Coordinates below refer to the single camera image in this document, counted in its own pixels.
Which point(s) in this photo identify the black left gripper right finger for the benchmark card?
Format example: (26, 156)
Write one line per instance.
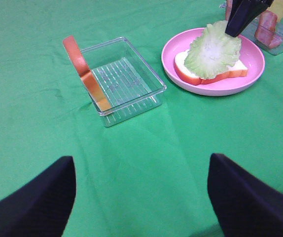
(244, 205)

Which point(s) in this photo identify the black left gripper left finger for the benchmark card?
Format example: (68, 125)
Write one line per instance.
(42, 207)

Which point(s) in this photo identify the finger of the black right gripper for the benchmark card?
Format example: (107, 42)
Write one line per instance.
(242, 13)

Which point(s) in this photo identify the red bacon strip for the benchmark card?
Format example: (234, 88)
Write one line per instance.
(265, 32)
(228, 9)

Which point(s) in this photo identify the yellow cheese slice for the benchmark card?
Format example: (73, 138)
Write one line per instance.
(277, 8)

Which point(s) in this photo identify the green lettuce leaf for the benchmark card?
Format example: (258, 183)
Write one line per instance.
(213, 52)

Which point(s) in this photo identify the white bread slice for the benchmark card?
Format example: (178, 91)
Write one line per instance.
(238, 70)

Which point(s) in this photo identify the pink round plate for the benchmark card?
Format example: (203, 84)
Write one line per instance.
(251, 56)

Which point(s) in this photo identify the green tablecloth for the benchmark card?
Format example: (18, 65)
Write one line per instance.
(147, 176)

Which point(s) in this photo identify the clear left plastic tray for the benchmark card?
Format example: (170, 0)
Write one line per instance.
(129, 83)

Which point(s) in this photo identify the standing bread slice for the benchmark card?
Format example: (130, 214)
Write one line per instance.
(85, 73)

